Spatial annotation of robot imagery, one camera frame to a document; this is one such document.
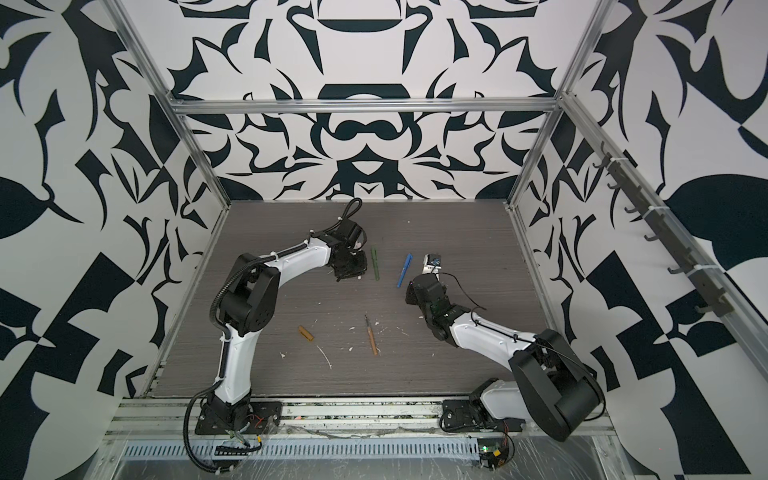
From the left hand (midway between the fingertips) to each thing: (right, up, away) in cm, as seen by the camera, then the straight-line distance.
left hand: (368, 266), depth 98 cm
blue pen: (+14, +2, +5) cm, 15 cm away
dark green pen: (+2, +1, +5) cm, 5 cm away
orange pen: (+2, -19, -11) cm, 22 cm away
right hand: (+15, -2, -9) cm, 18 cm away
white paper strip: (-10, -25, -15) cm, 31 cm away
